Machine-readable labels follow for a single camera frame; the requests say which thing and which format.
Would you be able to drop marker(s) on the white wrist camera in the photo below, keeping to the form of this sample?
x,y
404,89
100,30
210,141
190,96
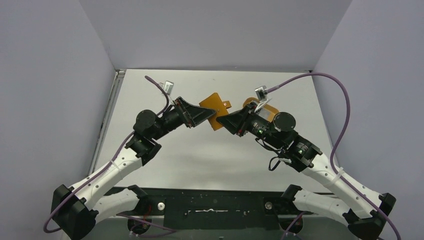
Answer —
x,y
262,95
168,86

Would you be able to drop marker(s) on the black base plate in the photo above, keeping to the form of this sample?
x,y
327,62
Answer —
x,y
195,209

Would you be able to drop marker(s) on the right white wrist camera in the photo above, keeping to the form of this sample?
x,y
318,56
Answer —
x,y
262,95

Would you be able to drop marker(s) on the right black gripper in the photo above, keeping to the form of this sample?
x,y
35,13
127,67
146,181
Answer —
x,y
245,120

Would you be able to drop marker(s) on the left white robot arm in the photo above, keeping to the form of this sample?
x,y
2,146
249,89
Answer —
x,y
75,209

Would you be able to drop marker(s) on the orange oval tray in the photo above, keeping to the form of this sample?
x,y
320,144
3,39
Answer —
x,y
267,112

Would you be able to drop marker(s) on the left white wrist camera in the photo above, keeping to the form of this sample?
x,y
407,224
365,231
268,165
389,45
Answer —
x,y
168,86

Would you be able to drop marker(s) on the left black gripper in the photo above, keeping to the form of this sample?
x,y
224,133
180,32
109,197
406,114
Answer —
x,y
193,114

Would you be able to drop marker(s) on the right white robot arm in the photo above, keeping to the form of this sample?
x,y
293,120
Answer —
x,y
361,209

